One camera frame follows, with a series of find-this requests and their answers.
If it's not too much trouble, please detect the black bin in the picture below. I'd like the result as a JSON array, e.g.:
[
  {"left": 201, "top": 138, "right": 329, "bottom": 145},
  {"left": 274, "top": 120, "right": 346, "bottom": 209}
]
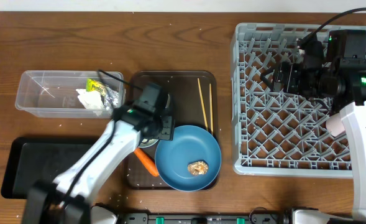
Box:
[{"left": 1, "top": 136, "right": 96, "bottom": 199}]

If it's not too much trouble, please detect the clear plastic bin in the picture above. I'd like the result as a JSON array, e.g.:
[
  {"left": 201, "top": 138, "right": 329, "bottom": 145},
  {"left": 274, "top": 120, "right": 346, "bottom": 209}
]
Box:
[{"left": 15, "top": 70, "right": 126, "bottom": 119}]

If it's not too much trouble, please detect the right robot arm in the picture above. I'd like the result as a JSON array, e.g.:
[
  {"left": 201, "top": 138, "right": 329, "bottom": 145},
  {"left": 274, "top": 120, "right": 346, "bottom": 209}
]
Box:
[{"left": 260, "top": 29, "right": 366, "bottom": 223}]

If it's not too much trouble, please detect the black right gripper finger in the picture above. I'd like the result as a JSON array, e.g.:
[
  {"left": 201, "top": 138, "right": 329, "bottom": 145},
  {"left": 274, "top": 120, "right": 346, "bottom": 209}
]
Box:
[
  {"left": 260, "top": 65, "right": 278, "bottom": 80},
  {"left": 260, "top": 76, "right": 274, "bottom": 91}
]

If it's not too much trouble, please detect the wooden chopstick left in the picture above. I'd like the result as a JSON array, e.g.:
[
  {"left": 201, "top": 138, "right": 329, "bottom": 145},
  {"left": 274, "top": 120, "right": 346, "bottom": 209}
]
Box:
[{"left": 197, "top": 78, "right": 208, "bottom": 131}]

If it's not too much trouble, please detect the yellow snack wrapper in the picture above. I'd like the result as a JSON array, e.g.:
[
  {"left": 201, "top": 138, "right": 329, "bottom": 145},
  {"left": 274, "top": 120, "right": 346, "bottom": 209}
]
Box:
[{"left": 86, "top": 78, "right": 120, "bottom": 109}]

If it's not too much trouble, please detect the wooden chopstick right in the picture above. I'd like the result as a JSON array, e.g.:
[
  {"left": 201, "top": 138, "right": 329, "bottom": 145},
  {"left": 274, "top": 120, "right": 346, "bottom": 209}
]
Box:
[{"left": 209, "top": 83, "right": 214, "bottom": 135}]

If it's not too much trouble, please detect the white crumpled napkin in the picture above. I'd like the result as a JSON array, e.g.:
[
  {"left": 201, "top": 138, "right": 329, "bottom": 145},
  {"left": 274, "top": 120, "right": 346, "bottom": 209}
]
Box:
[{"left": 76, "top": 89, "right": 104, "bottom": 116}]

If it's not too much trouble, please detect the orange carrot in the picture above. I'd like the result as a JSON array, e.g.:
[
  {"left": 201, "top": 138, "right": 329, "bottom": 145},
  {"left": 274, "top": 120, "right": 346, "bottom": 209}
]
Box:
[{"left": 134, "top": 147, "right": 159, "bottom": 177}]

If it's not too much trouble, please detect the light blue rice bowl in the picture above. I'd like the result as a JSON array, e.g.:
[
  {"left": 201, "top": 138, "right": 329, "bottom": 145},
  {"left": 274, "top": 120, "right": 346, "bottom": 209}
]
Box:
[{"left": 139, "top": 139, "right": 158, "bottom": 148}]

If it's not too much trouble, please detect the wooden chopstick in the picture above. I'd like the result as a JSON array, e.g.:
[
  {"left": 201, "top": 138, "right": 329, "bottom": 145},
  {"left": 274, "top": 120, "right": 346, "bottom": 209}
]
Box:
[
  {"left": 209, "top": 83, "right": 214, "bottom": 135},
  {"left": 197, "top": 78, "right": 208, "bottom": 131}
]

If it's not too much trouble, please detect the blue plate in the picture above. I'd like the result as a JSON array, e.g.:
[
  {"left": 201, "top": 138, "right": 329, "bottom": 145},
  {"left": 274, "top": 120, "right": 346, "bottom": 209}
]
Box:
[{"left": 155, "top": 125, "right": 222, "bottom": 192}]

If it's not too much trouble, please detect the pink plastic cup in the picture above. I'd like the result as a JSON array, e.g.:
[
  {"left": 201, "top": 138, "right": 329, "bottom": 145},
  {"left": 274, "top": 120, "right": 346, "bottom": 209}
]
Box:
[{"left": 326, "top": 113, "right": 345, "bottom": 137}]

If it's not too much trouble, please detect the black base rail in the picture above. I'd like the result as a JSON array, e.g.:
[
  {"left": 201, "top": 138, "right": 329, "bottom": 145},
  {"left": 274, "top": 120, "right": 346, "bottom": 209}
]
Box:
[{"left": 91, "top": 203, "right": 354, "bottom": 224}]

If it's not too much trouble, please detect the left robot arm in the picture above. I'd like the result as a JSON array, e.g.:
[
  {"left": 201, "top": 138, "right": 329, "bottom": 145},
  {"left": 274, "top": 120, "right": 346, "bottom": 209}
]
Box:
[{"left": 22, "top": 83, "right": 175, "bottom": 223}]

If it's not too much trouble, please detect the grey dishwasher rack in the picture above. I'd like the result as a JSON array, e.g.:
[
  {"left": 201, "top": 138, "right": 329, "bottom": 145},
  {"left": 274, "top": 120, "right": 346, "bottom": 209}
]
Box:
[{"left": 230, "top": 23, "right": 352, "bottom": 179}]

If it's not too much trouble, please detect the gold foil wrapper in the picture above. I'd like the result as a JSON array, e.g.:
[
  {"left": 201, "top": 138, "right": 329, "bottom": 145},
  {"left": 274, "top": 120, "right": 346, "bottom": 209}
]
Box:
[{"left": 188, "top": 161, "right": 209, "bottom": 176}]

